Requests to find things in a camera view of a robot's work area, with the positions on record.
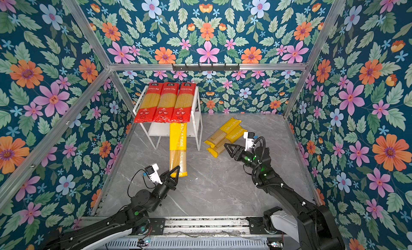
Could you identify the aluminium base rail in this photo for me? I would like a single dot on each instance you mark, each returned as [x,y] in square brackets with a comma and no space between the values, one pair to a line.
[204,233]

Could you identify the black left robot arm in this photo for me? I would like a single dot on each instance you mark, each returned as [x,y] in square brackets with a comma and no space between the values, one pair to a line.
[127,220]

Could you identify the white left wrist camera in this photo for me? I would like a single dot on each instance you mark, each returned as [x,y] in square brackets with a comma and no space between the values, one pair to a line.
[152,173]

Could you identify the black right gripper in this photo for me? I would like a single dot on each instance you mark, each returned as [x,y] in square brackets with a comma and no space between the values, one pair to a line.
[239,148]

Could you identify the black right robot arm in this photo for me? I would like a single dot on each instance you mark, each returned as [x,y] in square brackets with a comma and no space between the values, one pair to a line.
[312,226]

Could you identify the red spaghetti bag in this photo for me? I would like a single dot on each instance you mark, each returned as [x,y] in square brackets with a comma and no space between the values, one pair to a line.
[165,108]
[149,104]
[183,106]

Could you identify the yellow pasta pack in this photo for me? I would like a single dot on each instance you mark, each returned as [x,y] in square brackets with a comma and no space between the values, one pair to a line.
[231,138]
[178,147]
[222,132]

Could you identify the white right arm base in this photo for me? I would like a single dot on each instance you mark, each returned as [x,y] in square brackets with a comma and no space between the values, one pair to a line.
[276,219]

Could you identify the black wall hook rail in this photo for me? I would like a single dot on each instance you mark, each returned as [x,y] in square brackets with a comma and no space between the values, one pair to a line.
[205,67]

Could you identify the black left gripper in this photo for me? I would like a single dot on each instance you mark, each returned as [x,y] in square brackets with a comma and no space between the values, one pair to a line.
[170,183]

